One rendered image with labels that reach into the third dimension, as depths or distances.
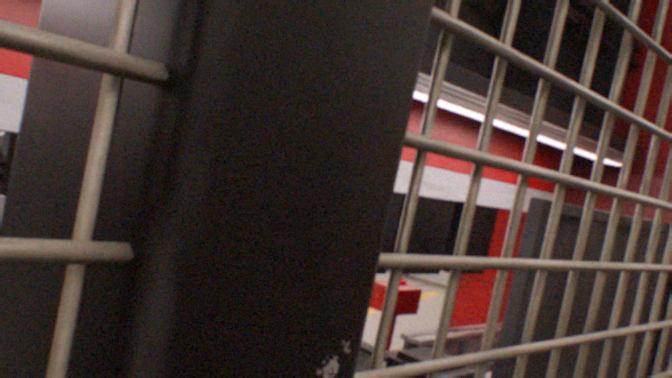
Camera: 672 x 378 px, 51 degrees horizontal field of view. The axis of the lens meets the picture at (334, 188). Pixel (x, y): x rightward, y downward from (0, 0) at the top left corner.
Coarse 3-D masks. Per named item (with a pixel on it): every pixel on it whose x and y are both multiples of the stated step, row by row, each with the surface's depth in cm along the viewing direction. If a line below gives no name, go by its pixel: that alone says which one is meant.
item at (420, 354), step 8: (368, 344) 132; (368, 352) 128; (400, 352) 120; (408, 352) 121; (416, 352) 122; (424, 352) 123; (384, 360) 126; (392, 360) 120; (400, 360) 119; (408, 360) 119; (416, 360) 118; (424, 360) 118; (456, 368) 121; (464, 368) 123; (416, 376) 116; (424, 376) 115; (440, 376) 115; (448, 376) 116; (456, 376) 117; (464, 376) 119; (472, 376) 121
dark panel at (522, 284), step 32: (544, 224) 79; (576, 224) 86; (640, 256) 107; (512, 288) 78; (544, 288) 83; (576, 288) 88; (608, 288) 99; (512, 320) 77; (544, 320) 85; (576, 320) 90; (608, 320) 102; (640, 320) 113; (544, 352) 86; (576, 352) 95; (640, 352) 117
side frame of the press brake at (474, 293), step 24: (648, 0) 187; (648, 24) 186; (648, 48) 186; (624, 96) 189; (648, 96) 185; (624, 120) 188; (648, 120) 184; (648, 144) 184; (576, 168) 195; (576, 192) 195; (504, 216) 208; (648, 216) 182; (504, 240) 207; (480, 288) 211; (456, 312) 215; (480, 312) 210; (504, 312) 205
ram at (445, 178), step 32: (0, 0) 77; (32, 0) 79; (0, 64) 78; (0, 96) 79; (0, 128) 80; (416, 128) 139; (448, 128) 148; (480, 128) 157; (448, 160) 150; (544, 160) 184; (448, 192) 152; (480, 192) 163; (512, 192) 174; (544, 192) 188
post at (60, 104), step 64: (64, 0) 12; (192, 0) 9; (256, 0) 10; (320, 0) 10; (384, 0) 12; (64, 64) 11; (192, 64) 9; (256, 64) 10; (320, 64) 11; (384, 64) 12; (64, 128) 11; (128, 128) 10; (192, 128) 9; (256, 128) 10; (320, 128) 11; (384, 128) 12; (64, 192) 11; (128, 192) 10; (192, 192) 9; (256, 192) 10; (320, 192) 11; (384, 192) 13; (192, 256) 10; (256, 256) 11; (320, 256) 12; (0, 320) 12; (128, 320) 10; (192, 320) 10; (256, 320) 11; (320, 320) 12
